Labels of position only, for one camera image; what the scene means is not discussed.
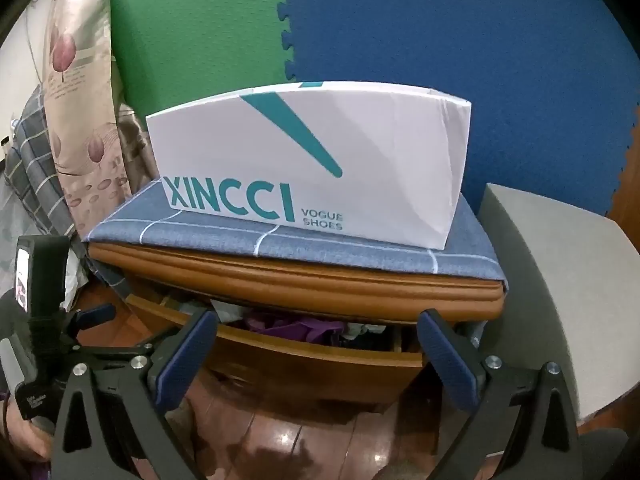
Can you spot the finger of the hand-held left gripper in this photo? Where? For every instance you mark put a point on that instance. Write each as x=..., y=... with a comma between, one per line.
x=96, y=316
x=116, y=349

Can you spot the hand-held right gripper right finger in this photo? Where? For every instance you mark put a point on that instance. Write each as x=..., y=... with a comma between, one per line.
x=450, y=360

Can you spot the wooden nightstand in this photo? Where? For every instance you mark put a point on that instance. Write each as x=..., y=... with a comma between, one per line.
x=300, y=285

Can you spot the grey underwear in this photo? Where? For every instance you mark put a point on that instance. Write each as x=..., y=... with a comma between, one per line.
x=227, y=310

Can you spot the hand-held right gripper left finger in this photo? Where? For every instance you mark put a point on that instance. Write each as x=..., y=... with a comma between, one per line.
x=185, y=357

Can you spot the blue foam mat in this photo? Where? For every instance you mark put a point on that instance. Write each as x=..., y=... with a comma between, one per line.
x=500, y=60

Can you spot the brown satin cloth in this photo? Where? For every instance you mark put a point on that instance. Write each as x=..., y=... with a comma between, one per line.
x=136, y=140

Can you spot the person's left hand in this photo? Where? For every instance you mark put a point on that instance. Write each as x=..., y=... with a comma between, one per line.
x=22, y=432

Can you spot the purple underwear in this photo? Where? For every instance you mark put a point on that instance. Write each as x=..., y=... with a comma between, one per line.
x=300, y=331

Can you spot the grey plaid bedding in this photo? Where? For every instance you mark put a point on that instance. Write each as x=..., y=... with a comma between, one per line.
x=35, y=160

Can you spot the wooden drawer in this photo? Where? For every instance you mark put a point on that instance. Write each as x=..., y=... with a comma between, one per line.
x=300, y=367

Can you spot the white patterned underwear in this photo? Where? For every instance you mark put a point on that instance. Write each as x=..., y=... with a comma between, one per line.
x=367, y=331

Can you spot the green foam mat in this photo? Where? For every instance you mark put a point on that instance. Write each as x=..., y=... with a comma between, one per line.
x=200, y=35

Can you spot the blue checked cloth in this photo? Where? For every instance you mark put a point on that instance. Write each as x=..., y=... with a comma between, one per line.
x=350, y=255

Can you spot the pink leaf print pillow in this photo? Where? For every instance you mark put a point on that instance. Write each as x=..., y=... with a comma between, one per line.
x=75, y=110

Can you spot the white shoe box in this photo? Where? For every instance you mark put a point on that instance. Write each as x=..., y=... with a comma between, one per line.
x=300, y=160

